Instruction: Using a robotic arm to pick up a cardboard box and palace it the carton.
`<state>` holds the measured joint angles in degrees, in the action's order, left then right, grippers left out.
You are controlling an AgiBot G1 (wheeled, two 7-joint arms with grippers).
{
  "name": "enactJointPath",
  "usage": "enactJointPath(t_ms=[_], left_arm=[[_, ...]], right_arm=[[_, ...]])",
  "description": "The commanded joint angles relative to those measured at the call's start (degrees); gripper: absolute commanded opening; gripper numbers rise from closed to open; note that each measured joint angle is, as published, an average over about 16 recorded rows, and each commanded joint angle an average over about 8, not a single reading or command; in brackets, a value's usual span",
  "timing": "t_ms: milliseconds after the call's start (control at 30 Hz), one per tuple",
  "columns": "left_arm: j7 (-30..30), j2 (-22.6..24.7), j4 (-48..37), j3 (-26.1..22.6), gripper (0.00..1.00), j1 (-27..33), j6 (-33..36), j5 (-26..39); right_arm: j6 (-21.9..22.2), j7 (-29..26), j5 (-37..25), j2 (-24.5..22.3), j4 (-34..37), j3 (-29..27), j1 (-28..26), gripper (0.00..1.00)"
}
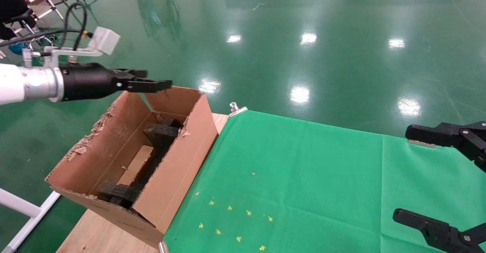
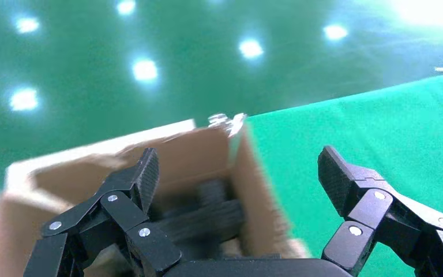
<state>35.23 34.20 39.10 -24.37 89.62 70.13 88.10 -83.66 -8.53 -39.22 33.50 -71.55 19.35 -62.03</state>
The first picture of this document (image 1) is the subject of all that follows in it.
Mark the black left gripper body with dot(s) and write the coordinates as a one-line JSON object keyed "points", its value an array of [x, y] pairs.
{"points": [[87, 82]]}

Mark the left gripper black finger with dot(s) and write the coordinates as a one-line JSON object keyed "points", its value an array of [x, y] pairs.
{"points": [[133, 74], [152, 86]]}

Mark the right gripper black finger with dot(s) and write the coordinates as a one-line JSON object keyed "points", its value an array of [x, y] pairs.
{"points": [[429, 133], [417, 222]]}

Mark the small taped cardboard box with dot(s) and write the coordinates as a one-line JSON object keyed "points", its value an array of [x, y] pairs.
{"points": [[136, 165]]}

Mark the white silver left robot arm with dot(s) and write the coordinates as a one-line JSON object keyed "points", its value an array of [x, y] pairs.
{"points": [[22, 82]]}

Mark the large open cardboard carton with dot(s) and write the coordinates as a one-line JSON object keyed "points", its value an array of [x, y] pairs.
{"points": [[178, 177]]}

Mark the black stool with chrome base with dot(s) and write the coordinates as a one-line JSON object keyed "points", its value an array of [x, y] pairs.
{"points": [[21, 17]]}

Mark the green table cloth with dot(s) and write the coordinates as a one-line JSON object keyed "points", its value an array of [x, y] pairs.
{"points": [[322, 177]]}

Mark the person in black clothes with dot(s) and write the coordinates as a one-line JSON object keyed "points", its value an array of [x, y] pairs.
{"points": [[11, 2]]}

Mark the white tube frame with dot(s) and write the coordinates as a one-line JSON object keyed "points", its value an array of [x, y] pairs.
{"points": [[19, 203]]}

